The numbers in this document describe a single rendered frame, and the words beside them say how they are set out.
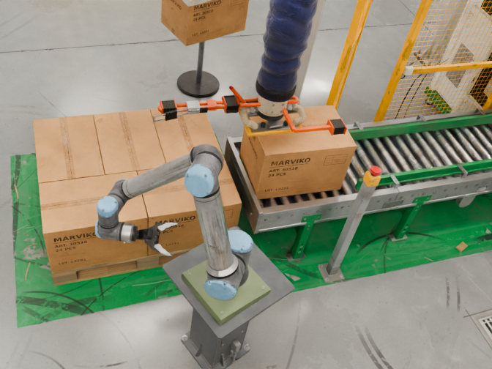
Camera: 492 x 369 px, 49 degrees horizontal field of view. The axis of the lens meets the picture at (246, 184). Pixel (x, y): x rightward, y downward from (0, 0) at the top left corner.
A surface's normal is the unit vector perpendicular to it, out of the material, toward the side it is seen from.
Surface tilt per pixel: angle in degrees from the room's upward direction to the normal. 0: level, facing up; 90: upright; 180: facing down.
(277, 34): 100
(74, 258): 90
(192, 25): 90
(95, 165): 0
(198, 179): 80
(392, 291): 0
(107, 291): 0
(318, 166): 90
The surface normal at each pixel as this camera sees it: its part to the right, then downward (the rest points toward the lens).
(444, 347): 0.14, -0.68
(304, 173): 0.27, 0.73
